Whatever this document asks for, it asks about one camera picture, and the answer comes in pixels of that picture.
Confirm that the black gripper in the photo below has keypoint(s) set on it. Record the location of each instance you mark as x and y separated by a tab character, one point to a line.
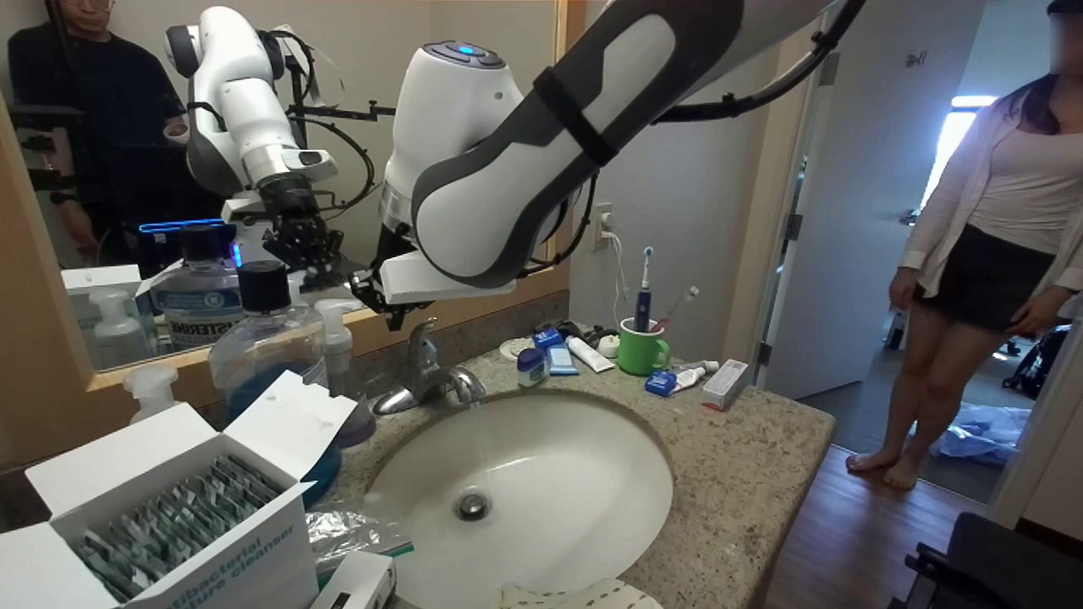
369	292

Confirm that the chrome sink tap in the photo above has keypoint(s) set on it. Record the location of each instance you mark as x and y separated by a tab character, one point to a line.
429	380

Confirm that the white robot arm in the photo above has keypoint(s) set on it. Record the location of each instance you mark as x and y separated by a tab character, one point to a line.
487	166

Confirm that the clear soap pump bottle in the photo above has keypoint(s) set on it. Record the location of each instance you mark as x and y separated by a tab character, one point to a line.
336	348

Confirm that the blue round container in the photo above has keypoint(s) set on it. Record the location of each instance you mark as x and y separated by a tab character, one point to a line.
534	370

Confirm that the white oval sink basin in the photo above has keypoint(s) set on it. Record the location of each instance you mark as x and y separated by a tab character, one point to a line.
549	488

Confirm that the white toothpaste tube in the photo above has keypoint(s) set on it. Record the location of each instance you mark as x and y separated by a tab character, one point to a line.
590	358

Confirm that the wood framed mirror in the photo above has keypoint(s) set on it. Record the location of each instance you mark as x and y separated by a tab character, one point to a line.
209	116

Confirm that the green cup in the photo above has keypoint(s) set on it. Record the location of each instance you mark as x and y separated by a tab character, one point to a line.
642	354

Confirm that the blue white electric toothbrush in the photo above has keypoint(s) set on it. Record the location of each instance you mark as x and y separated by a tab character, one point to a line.
646	297

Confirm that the white flat box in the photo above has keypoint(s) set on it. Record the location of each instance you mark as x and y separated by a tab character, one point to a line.
359	579

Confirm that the white open carton box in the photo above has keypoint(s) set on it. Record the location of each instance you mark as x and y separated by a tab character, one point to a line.
178	514

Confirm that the small blue floss box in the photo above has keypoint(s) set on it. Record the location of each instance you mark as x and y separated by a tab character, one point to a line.
660	382

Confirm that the white toothpaste box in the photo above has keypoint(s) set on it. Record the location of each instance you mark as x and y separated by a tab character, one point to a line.
727	382

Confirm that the white door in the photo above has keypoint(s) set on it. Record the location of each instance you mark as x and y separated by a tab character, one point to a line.
864	166

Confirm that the standing person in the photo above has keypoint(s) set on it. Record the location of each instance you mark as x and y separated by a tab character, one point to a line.
995	252

